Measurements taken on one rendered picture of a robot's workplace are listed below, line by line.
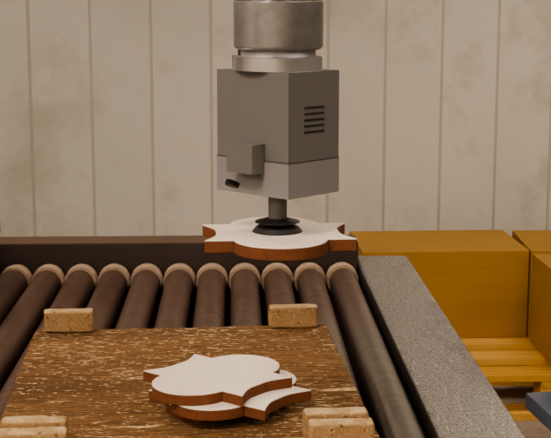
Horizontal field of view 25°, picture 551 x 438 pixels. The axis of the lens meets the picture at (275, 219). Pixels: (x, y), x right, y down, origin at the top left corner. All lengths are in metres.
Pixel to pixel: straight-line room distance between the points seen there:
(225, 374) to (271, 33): 0.36
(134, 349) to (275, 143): 0.47
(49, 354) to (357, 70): 3.47
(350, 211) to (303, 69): 3.83
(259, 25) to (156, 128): 3.70
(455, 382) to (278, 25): 0.52
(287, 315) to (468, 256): 2.92
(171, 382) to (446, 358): 0.40
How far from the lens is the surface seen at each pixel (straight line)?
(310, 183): 1.05
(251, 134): 1.05
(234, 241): 1.05
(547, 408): 1.48
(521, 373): 4.11
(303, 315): 1.52
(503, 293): 4.47
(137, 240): 2.00
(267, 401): 1.19
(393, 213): 4.90
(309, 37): 1.04
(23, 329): 1.64
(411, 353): 1.51
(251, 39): 1.04
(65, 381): 1.34
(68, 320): 1.52
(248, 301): 1.73
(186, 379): 1.22
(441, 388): 1.38
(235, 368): 1.25
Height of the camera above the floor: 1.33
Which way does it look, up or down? 10 degrees down
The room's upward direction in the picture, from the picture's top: straight up
